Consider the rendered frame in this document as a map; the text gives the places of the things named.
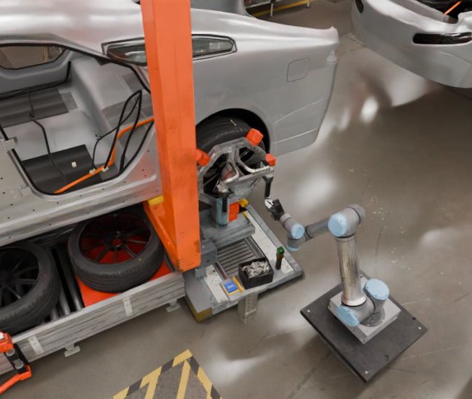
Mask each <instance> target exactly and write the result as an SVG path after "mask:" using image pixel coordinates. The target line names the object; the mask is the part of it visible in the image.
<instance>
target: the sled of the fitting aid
mask: <svg viewBox="0 0 472 399"><path fill-rule="evenodd" d="M242 214H243V215H244V216H245V218H246V219H247V221H248V222H249V226H247V227H245V228H243V229H240V230H237V231H234V232H233V233H230V234H227V235H224V236H222V237H219V238H216V239H215V240H212V241H213V243H214V245H215V246H216V248H217V249H218V248H220V247H223V246H224V245H228V244H230V243H232V242H235V241H238V240H240V239H243V238H246V237H248V236H250V235H252V234H255V230H256V227H255V226H254V225H253V224H252V223H251V221H250V220H249V218H248V217H247V215H246V213H245V212H242Z"/></svg>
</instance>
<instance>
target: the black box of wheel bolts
mask: <svg viewBox="0 0 472 399"><path fill-rule="evenodd" d="M238 265H239V267H238V275H239V277H240V279H241V281H242V284H243V286H244V288H245V290H248V289H250V288H254V287H259V286H261V285H265V284H267V283H272V281H273V275H274V271H273V269H272V266H271V264H270V263H269V261H268V258H267V257H266V256H264V257H262V258H258V259H255V260H250V261H246V262H243V263H240V264H238Z"/></svg>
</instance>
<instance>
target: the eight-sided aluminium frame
mask: <svg viewBox="0 0 472 399"><path fill-rule="evenodd" d="M243 147H247V148H249V149H250V150H252V151H253V152H255V153H260V154H261V155H262V156H263V157H264V158H265V159H266V153H265V152H264V151H263V150H262V149H261V148H260V147H259V146H254V145H252V144H251V142H250V141H249V140H248V139H247V138H245V137H241V138H239V139H235V140H231V141H229V142H224V143H221V144H218V145H215V146H214V147H213V148H211V151H210V152H209V153H208V154H207V155H208V156H209V158H210V159H211V160H210V161H209V162H208V163H207V164H206V166H205V167H204V166H202V165H198V166H197V184H198V200H200V201H203V202H205V203H208V204H210V205H212V206H214V207H217V199H216V198H214V197H212V196H209V195H207V194H205V193H204V182H203V175H204V174H205V173H206V172H207V171H208V170H209V168H210V167H211V166H212V165H213V163H214V162H215V161H216V160H217V158H218V157H219V156H220V155H221V154H225V153H228V152H229V151H233V150H236V149H240V148H243ZM262 167H265V165H264V164H263V163H262V162H261V161H260V162H258V163H257V165H256V169H259V168H262ZM262 179H263V178H262V177H258V178H256V179H254V180H250V181H249V183H250V189H249V191H248V192H247V193H246V194H245V195H242V196H236V195H235V194H234V193H232V194H229V197H227V198H228V199H229V201H230V202H229V204H231V203H235V202H238V201H240V200H243V199H245V198H246V197H247V196H248V195H249V194H250V193H251V192H252V190H253V189H254V188H255V187H256V186H257V185H258V183H259V182H260V181H262Z"/></svg>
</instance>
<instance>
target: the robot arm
mask: <svg viewBox="0 0 472 399"><path fill-rule="evenodd" d="M269 203H270V204H269ZM265 205H266V207H267V210H268V211H269V212H271V213H272V215H271V217H273V219H274V220H275V221H276V220H278V221H279V223H280V225H281V226H282V227H283V228H284V229H285V230H286V231H287V242H286V243H287V248H288V249H290V250H291V251H297V250H299V248H300V245H302V244H303V243H305V242H307V241H309V240H310V239H311V238H315V237H317V236H319V235H321V234H324V233H327V232H330V231H331V233H332V234H333V235H334V236H335V240H336V246H337V255H338V261H339V267H340V273H341V282H342V288H343V294H342V295H341V304H340V305H339V306H338V307H337V314H338V316H339V317H340V319H341V320H342V321H343V322H344V323H345V324H347V325H350V326H356V325H358V324H359V323H360V322H363V323H366V324H375V323H377V322H379V321H380V320H381V318H382V316H383V306H384V304H385V302H386V300H387V298H388V296H389V288H388V286H387V285H386V284H385V283H384V282H382V281H381V280H378V279H369V280H368V281H367V282H366V283H365V285H364V287H363V288H362V287H361V280H360V268H359V261H358V255H357V248H356V236H355V233H356V232H355V226H358V225H359V224H361V222H362V221H363V220H364V219H365V210H364V209H363V207H361V206H360V205H359V204H356V203H354V204H350V205H348V206H347V207H345V208H344V209H343V210H342V211H339V212H337V213H336V214H334V215H332V216H329V217H328V218H324V219H323V220H321V221H319V222H316V223H314V224H309V225H307V226H306V227H304V228H303V226H302V225H301V224H299V223H298V222H297V221H296V220H295V219H294V218H293V217H291V216H290V215H289V214H286V213H285V212H284V209H283V207H282V205H281V203H280V201H279V199H274V200H266V201H265Z"/></svg>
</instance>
